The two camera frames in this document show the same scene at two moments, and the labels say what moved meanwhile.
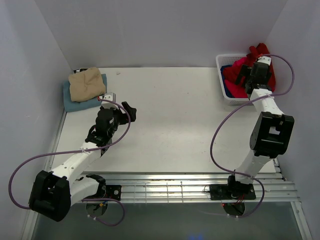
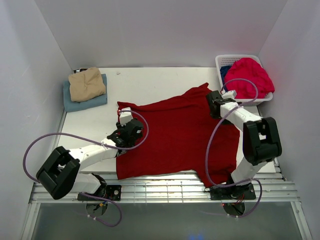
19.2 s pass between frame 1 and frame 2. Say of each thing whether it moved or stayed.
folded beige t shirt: stayed
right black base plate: stayed
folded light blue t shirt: stayed
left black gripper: moved
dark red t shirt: moved
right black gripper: moved
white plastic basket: stayed
